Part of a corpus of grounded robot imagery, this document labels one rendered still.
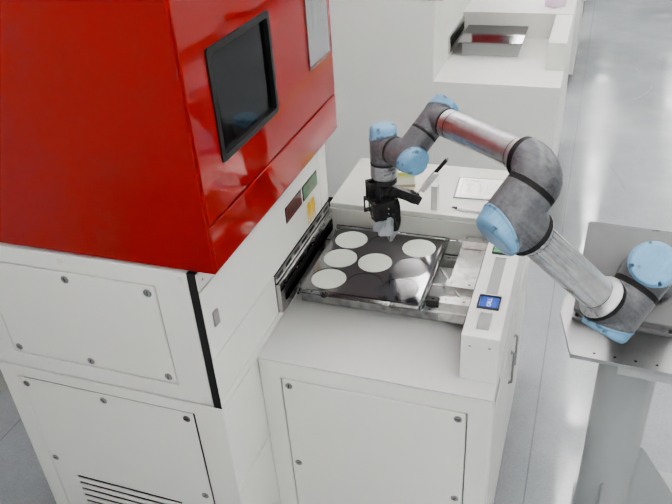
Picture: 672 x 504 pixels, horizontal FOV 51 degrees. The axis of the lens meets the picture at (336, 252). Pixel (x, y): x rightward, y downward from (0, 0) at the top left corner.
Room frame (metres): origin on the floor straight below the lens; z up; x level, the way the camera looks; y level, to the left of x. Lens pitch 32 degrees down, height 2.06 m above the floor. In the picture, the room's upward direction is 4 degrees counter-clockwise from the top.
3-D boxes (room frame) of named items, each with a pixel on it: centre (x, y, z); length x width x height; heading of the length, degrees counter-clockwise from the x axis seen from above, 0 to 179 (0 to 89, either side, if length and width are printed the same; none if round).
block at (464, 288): (1.61, -0.34, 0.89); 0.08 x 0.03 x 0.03; 69
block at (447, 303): (1.53, -0.31, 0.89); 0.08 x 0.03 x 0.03; 69
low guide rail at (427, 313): (1.62, -0.13, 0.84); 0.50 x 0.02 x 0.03; 69
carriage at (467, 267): (1.68, -0.37, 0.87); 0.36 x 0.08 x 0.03; 159
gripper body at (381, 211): (1.77, -0.14, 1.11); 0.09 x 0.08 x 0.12; 112
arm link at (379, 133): (1.77, -0.15, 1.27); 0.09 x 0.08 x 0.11; 30
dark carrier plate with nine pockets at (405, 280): (1.76, -0.11, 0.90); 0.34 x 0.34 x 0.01; 69
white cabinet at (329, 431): (1.79, -0.24, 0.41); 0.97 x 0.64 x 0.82; 159
